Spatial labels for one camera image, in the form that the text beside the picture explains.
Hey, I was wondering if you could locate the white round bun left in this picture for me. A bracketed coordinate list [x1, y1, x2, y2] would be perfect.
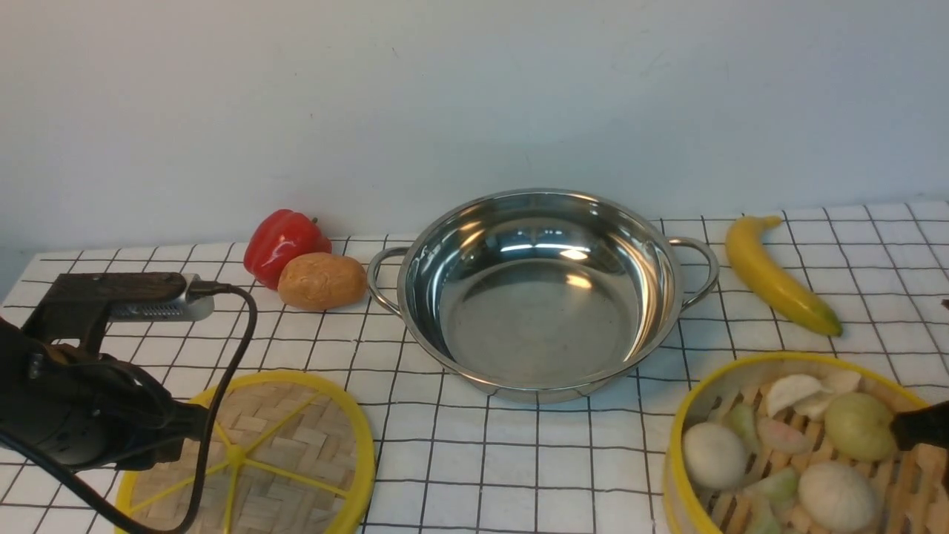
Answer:
[682, 422, 749, 490]

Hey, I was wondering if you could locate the green dumpling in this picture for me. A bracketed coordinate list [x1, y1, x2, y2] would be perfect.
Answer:
[744, 496, 783, 534]
[722, 403, 761, 454]
[742, 466, 799, 512]

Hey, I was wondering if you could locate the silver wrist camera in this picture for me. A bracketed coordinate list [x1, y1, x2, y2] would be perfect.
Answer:
[22, 271, 232, 349]

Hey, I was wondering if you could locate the red bell pepper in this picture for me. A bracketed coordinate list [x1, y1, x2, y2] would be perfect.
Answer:
[243, 209, 333, 291]

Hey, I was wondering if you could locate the white checkered tablecloth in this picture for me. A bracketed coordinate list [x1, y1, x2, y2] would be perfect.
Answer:
[2, 200, 948, 533]

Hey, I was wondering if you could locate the white round bun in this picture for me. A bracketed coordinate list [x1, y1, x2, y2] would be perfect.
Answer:
[682, 422, 749, 490]
[797, 462, 880, 533]

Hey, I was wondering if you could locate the green round bun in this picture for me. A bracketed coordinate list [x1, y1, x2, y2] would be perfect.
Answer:
[824, 392, 897, 463]

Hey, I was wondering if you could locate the stainless steel pot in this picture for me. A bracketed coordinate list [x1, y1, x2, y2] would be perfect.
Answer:
[366, 188, 721, 403]

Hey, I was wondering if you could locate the white folded dumpling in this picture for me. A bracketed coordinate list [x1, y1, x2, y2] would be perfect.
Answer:
[764, 369, 863, 422]

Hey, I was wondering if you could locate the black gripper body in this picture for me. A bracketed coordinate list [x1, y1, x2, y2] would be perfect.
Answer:
[15, 345, 209, 471]

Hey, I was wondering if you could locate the black camera cable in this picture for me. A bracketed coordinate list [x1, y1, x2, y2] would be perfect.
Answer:
[0, 282, 259, 534]

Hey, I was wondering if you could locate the yellow banana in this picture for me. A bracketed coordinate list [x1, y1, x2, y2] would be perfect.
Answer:
[724, 216, 844, 337]

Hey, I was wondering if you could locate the white round bun right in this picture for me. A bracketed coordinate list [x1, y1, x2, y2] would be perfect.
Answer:
[797, 462, 880, 533]

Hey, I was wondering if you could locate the green dumpling bottom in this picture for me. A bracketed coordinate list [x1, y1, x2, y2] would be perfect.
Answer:
[744, 496, 783, 534]

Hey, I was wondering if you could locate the yellow bamboo steamer basket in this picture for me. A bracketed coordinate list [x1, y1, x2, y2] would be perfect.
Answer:
[662, 352, 947, 533]

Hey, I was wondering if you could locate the brown potato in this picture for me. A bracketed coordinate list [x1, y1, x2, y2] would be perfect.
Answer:
[277, 252, 368, 312]

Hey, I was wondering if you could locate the yellow bamboo steamer lid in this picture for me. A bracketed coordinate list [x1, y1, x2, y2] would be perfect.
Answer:
[116, 370, 377, 534]

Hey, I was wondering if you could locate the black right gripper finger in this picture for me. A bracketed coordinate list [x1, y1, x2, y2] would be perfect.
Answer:
[889, 401, 949, 452]

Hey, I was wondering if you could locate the green dumpling upper left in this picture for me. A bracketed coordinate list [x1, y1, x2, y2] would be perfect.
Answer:
[722, 403, 761, 454]

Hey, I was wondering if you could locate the green dumpling middle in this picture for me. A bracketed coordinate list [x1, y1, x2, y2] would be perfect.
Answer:
[742, 466, 799, 512]

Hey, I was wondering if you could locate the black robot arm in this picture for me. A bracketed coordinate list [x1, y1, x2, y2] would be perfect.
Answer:
[2, 322, 219, 478]

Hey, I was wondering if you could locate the pink translucent dumpling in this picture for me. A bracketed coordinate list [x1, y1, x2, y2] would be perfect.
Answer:
[756, 417, 813, 455]

